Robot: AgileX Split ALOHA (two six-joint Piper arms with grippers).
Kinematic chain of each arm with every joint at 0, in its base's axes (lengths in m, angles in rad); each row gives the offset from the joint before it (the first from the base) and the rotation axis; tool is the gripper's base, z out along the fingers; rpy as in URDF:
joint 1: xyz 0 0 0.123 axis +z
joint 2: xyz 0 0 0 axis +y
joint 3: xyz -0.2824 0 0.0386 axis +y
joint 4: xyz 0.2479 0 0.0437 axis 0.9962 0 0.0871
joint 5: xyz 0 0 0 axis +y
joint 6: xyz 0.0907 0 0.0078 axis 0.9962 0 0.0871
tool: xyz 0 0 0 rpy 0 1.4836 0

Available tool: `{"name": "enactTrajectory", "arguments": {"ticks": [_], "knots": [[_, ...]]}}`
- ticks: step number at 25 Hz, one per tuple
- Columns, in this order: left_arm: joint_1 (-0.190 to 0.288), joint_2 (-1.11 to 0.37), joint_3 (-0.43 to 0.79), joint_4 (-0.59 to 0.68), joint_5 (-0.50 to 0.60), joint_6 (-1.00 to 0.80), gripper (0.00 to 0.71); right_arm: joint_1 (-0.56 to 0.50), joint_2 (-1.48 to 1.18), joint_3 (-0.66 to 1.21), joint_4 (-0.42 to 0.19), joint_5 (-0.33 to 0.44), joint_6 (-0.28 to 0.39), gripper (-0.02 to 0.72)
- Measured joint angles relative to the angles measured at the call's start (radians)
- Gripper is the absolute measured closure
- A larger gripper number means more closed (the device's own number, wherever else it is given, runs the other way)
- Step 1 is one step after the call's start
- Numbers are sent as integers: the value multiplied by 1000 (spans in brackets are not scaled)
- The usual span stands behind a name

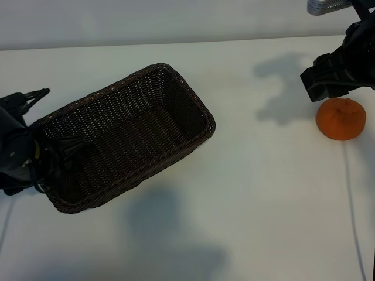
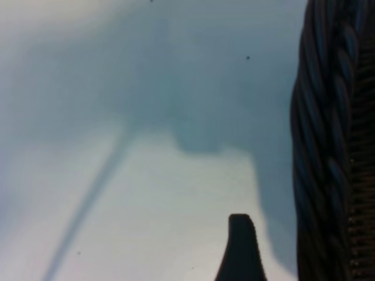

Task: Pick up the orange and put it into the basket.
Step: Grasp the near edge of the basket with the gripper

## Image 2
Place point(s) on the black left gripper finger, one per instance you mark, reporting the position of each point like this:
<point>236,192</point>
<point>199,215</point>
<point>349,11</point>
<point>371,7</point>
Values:
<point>241,251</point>

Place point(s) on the dark brown wicker basket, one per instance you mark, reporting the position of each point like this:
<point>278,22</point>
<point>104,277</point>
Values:
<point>337,146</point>

